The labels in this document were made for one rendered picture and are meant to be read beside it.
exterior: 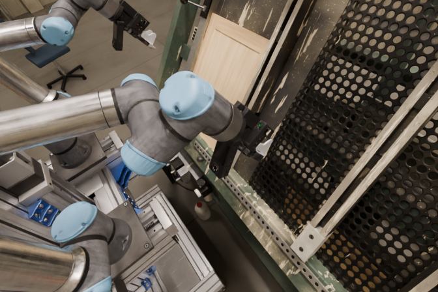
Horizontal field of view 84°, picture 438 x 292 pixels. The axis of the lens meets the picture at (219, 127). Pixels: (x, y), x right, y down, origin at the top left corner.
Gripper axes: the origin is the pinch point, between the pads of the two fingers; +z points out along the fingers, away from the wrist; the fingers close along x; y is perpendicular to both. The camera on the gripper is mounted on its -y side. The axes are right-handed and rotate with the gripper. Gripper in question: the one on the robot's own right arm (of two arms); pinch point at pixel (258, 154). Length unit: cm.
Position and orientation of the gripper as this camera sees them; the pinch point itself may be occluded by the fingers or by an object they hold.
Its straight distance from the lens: 65.0
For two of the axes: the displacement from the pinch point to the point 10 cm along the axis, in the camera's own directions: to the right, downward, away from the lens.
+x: -5.9, -5.5, 5.9
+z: 5.1, 3.2, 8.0
